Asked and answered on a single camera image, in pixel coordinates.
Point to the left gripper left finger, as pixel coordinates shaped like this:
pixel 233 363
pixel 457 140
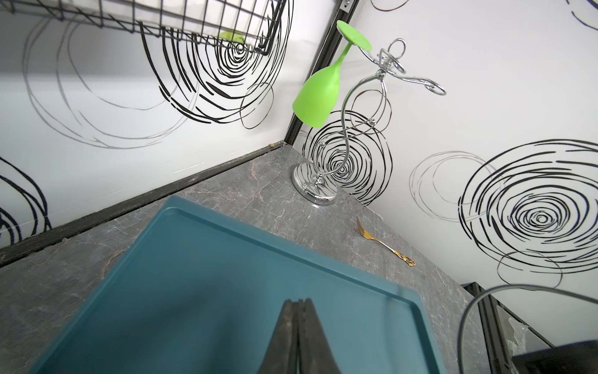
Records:
pixel 281 353

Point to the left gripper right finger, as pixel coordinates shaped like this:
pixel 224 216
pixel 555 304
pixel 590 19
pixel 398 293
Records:
pixel 314 352

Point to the teal drawer cabinet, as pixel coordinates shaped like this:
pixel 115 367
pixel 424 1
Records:
pixel 199 292

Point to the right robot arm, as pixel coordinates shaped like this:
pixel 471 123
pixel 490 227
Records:
pixel 578 357

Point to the gold fork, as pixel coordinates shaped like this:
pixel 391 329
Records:
pixel 368 236

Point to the chrome glass holder stand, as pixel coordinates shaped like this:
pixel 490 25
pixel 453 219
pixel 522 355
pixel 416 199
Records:
pixel 351 151

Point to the green plastic wine glass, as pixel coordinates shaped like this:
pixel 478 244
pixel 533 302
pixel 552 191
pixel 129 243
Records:
pixel 319 96

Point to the wire wall basket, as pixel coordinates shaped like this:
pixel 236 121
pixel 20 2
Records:
pixel 243 25

